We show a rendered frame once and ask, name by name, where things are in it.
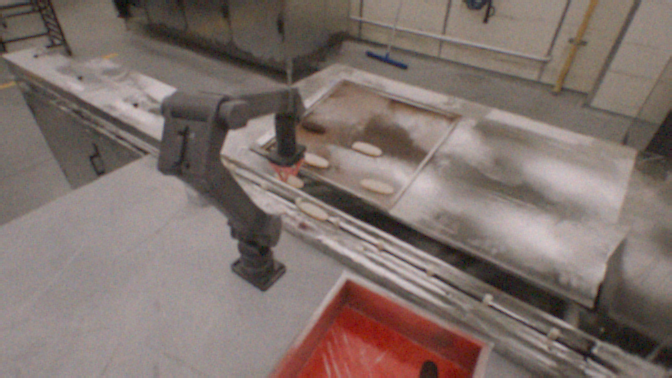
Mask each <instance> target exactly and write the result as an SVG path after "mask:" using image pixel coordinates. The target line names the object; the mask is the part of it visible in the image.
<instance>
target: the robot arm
mask: <svg viewBox="0 0 672 378"><path fill-rule="evenodd" d="M305 113H306V106H305V104H304V102H303V101H302V97H301V94H300V91H299V88H298V87H292V86H284V85H276V84H266V86H264V87H256V88H244V89H232V90H200V91H197V92H191V91H184V90H175V91H174V92H172V94H167V95H165V96H163V97H162V98H161V103H160V114H161V116H162V119H163V120H164V126H162V133H161V140H160V147H159V153H158V161H157V170H158V171H159V172H160V173H161V174H164V176H166V177H169V176H170V177H175V178H176V179H177V180H180V181H182V182H183V183H186V184H188V185H189V186H190V187H192V188H193V189H194V190H195V191H197V192H198V193H200V194H201V196H202V197H203V198H204V199H205V200H206V201H207V202H209V203H210V204H211V205H212V206H213V207H215V208H216V209H217V210H219V211H220V212H221V213H222V214H223V215H224V217H225V218H226V219H227V223H226V225H227V226H228V227H229V228H230V237H231V239H232V240H237V241H239V242H238V244H237V246H238V251H239V253H241V254H240V255H241V257H239V258H238V259H237V260H236V261H233V262H232V263H231V264H230V268H231V271H232V272H234V273H236V274H238V276H239V277H241V278H242V279H244V280H245V281H247V282H248V283H249V284H251V285H252V286H254V287H256V288H258V289H259V290H261V291H263V292H265V291H267V290H268V289H269V288H270V287H271V286H272V285H274V284H275V283H276V282H277V281H278V280H279V279H280V277H281V276H282V275H283V274H284V273H285V272H286V266H285V265H284V264H282V263H281V262H279V261H277V260H276V258H275V257H274V250H272V249H271V247H276V246H277V244H278V242H279V239H280V236H281V231H282V216H281V215H277V214H275V213H270V212H269V213H266V211H265V210H264V209H262V208H261V207H259V206H258V205H257V204H256V203H255V202H254V201H253V199H252V198H251V197H250V195H248V193H247V192H246V191H245V190H244V188H243V187H242V186H241V185H240V183H239V182H238V181H237V180H236V178H235V177H234V176H233V174H232V172H230V171H229V170H228V169H227V167H226V166H225V165H224V163H223V161H222V159H221V152H222V149H223V147H224V144H225V141H226V138H227V135H228V132H229V130H232V131H235V130H238V129H241V128H245V127H247V124H248V121H251V120H255V119H259V118H262V117H266V116H269V115H274V114H275V115H274V127H275V141H276V148H275V149H274V150H272V151H270V153H268V154H266V160H268V161H269V164H270V165H271V166H272V168H273V169H274V170H275V171H276V174H277V175H278V177H279V179H280V181H281V183H283V184H286V182H287V179H289V176H290V174H291V176H293V177H296V175H297V173H298V170H299V168H300V167H301V165H302V164H303V162H304V160H305V154H302V153H303V152H307V147H306V146H304V145H302V144H300V143H297V125H298V124H299V123H300V121H301V119H302V118H303V116H304V115H305ZM192 132H193V133H194V137H193V138H191V135H192ZM296 163H297V165H296V168H295V170H294V171H293V167H292V166H293V165H295V164H296ZM279 168H280V169H281V171H283V172H284V178H282V175H281V172H280V170H279Z"/></svg>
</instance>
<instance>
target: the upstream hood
mask: <svg viewBox="0 0 672 378"><path fill-rule="evenodd" d="M1 57H2V59H3V60H4V61H5V63H6V65H7V67H8V68H10V69H12V70H14V71H15V72H18V73H20V74H22V75H24V76H25V77H27V78H29V79H31V81H32V82H34V83H36V84H38V85H41V86H42V87H44V88H46V89H48V90H50V91H51V92H53V93H55V94H57V95H59V96H61V97H63V98H65V99H67V100H69V102H70V103H72V104H74V105H76V106H79V107H80V108H82V109H84V110H86V111H88V112H89V113H91V114H93V115H96V116H98V117H99V118H101V120H103V121H105V122H107V123H108V124H110V125H113V126H115V127H117V128H118V129H120V130H122V131H124V132H126V133H127V134H130V135H132V136H134V137H136V139H137V140H139V141H141V142H143V143H145V144H147V145H149V146H151V147H153V148H155V149H156V150H158V151H159V147H160V140H161V133H162V126H164V120H163V119H162V116H161V114H160V103H161V101H160V100H159V99H158V98H156V97H153V96H151V95H149V94H146V93H144V92H142V91H139V90H137V89H135V88H133V87H131V86H127V85H125V84H123V83H121V81H119V80H117V79H114V78H111V77H109V76H107V75H105V74H103V73H100V72H98V71H96V70H93V69H91V68H88V67H86V66H84V65H82V63H80V62H76V61H74V60H72V59H70V58H68V57H66V56H63V55H61V54H59V53H56V52H54V51H51V50H49V49H47V48H45V47H43V46H40V47H35V48H31V49H26V50H22V51H18V52H14V53H8V54H4V55H1Z"/></svg>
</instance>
